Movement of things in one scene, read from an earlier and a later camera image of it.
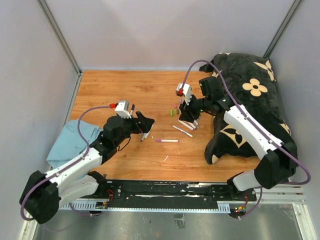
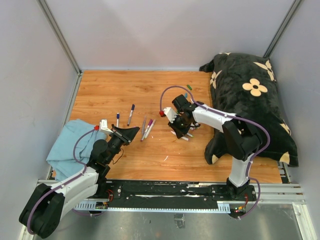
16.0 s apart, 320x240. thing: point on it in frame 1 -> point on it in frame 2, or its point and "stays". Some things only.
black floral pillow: [248, 82] stays
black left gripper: [144, 125] -> [125, 135]
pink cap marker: [163, 140] -> [183, 137]
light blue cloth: [69, 144] stays
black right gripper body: [195, 106] -> [180, 125]
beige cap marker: [145, 137] stays
